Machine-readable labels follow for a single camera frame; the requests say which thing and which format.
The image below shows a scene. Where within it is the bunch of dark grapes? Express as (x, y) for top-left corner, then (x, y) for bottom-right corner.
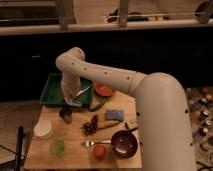
(82, 115), (98, 136)

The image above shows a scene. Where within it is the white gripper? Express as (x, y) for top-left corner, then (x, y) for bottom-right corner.
(62, 85), (80, 100)

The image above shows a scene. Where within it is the green plastic tray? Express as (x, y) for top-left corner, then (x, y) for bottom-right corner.
(40, 73), (93, 107)

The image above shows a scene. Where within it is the orange tomato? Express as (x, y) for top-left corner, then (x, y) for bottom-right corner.
(92, 145), (106, 160)

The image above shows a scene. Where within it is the blue sponge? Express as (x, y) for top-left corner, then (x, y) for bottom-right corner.
(105, 110), (124, 122)

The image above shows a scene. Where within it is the yellow corn cob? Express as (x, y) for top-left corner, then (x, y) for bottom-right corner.
(97, 121), (120, 129)

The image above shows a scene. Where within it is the silver fork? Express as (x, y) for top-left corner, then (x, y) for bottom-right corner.
(81, 140), (111, 148)

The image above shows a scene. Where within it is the green plastic cup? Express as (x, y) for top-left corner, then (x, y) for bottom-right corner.
(49, 139), (65, 157)

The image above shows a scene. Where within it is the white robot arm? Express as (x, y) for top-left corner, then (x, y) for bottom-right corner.
(56, 47), (196, 171)

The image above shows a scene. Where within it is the black chair frame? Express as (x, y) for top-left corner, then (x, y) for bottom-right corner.
(0, 126), (25, 171)

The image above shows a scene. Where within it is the light blue towel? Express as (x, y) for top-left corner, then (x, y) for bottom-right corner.
(66, 99), (82, 107)

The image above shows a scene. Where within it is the dark purple bowl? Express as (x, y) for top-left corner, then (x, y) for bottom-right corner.
(111, 130), (138, 159)

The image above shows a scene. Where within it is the small metal cup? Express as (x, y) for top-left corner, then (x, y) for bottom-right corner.
(59, 108), (72, 124)

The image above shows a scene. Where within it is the orange bowl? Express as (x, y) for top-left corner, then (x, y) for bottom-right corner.
(94, 84), (115, 97)

